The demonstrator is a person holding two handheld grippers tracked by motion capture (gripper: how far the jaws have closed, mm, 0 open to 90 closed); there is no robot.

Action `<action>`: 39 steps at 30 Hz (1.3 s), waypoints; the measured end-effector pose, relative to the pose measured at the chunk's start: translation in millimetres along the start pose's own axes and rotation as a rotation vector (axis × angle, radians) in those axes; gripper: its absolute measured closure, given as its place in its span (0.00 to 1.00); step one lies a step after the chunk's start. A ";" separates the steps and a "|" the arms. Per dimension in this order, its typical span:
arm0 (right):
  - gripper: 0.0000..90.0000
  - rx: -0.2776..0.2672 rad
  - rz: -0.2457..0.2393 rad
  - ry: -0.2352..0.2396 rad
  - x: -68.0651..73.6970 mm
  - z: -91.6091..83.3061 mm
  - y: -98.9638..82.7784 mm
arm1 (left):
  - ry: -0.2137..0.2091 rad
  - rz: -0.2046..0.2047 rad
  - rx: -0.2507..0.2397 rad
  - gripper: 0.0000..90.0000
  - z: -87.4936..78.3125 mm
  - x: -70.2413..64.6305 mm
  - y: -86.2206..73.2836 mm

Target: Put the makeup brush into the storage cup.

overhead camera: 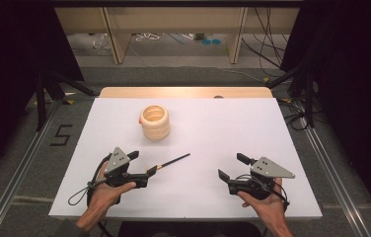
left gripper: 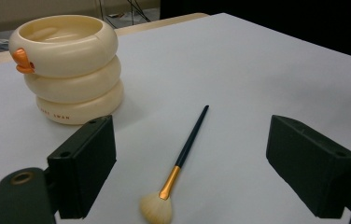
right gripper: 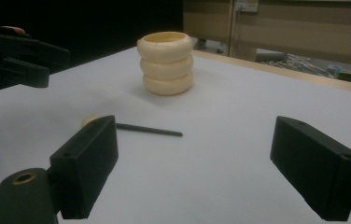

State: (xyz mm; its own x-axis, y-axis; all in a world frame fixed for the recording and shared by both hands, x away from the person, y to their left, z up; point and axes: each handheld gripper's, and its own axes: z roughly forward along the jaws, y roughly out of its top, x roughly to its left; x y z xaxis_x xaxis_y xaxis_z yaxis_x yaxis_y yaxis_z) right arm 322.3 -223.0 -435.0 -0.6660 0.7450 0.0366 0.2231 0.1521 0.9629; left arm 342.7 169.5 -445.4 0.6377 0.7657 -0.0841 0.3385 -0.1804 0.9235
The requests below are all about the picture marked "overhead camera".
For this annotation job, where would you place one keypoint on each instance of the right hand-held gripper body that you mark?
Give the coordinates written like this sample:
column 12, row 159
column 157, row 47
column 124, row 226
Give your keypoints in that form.
column 269, row 168

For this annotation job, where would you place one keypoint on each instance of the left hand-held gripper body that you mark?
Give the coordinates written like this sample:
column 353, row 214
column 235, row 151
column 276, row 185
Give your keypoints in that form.
column 117, row 161

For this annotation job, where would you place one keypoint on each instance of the black stick with wooden ball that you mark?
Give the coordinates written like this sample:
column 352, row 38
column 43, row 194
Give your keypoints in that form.
column 173, row 160

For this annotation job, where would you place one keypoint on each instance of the ribbed wooden cup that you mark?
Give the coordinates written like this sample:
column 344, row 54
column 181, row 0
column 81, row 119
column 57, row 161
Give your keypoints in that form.
column 155, row 126

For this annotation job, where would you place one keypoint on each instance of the person's left hand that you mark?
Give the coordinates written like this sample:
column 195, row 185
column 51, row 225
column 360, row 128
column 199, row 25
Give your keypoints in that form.
column 103, row 196

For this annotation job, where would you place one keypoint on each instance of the person's right hand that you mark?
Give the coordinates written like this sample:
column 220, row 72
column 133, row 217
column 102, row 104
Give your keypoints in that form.
column 265, row 205

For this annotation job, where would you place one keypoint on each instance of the white table board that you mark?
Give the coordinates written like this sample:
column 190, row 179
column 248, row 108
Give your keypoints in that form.
column 200, row 131

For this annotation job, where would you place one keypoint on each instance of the small dark table knob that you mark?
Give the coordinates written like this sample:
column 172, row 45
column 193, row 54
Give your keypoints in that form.
column 218, row 96

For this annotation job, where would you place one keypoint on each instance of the light wooden table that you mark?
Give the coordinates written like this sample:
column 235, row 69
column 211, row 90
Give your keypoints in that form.
column 173, row 92

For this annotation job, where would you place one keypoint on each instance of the black metal stand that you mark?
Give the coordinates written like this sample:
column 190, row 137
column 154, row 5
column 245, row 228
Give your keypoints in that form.
column 42, row 98
column 309, row 98

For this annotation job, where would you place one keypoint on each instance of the clear plastic bag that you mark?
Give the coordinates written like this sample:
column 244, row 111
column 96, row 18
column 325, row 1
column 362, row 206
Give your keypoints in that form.
column 101, row 44

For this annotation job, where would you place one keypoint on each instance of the blue disc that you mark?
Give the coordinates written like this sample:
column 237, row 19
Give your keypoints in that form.
column 206, row 41
column 216, row 41

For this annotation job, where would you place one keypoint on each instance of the dark curtain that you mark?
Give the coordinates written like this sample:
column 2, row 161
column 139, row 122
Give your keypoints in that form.
column 354, row 82
column 6, row 65

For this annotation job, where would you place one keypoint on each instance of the light wooden desk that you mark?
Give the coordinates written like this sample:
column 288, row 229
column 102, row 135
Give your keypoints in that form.
column 173, row 19

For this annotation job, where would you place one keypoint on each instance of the aluminium floor rail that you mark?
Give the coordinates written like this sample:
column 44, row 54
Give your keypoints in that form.
column 334, row 177
column 19, row 171

